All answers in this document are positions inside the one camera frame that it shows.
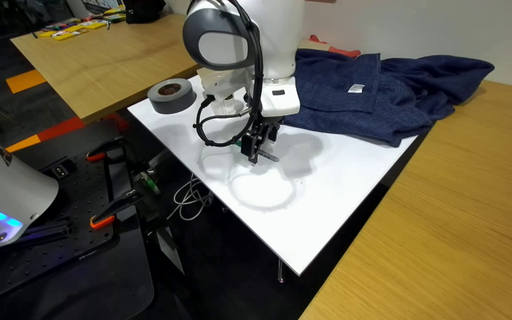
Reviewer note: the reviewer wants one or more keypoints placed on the green tape piece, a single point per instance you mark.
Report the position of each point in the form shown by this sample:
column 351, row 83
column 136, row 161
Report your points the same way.
column 148, row 182

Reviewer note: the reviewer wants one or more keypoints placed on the wooden table beside blue cloth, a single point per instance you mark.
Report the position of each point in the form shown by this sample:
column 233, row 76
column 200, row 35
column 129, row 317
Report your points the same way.
column 445, row 225

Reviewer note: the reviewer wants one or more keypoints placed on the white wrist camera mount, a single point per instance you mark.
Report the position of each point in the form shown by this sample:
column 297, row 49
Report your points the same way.
column 281, row 99

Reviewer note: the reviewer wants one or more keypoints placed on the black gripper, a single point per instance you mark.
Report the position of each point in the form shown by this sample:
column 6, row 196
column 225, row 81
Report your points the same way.
column 260, row 127

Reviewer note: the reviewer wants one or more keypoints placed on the yellow marker pack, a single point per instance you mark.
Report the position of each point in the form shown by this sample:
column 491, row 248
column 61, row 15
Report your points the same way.
column 79, row 29

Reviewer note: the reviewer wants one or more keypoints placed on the navy blue cloth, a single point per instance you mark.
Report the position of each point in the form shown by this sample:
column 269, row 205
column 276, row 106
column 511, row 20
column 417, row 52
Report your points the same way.
column 374, row 100

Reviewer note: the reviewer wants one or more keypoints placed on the grey duct tape roll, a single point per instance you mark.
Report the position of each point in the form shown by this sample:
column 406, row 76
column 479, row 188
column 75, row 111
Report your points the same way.
column 171, row 95

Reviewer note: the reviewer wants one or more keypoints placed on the black clamp with orange tip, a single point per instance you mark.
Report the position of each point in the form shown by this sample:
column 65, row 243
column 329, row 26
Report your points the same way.
column 111, row 216
column 105, row 154

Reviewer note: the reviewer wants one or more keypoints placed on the orange red cloth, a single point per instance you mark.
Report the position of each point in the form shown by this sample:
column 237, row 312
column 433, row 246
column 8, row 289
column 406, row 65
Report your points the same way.
column 337, row 49

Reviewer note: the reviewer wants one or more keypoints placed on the wooden table with yellow items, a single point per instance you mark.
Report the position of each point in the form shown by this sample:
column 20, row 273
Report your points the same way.
column 107, row 65

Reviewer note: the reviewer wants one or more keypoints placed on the black power socket box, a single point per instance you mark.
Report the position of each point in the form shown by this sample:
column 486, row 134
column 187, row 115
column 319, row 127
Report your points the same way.
column 61, row 170

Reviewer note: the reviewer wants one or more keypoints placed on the white device with blue light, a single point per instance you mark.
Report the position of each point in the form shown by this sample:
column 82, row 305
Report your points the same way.
column 61, row 250

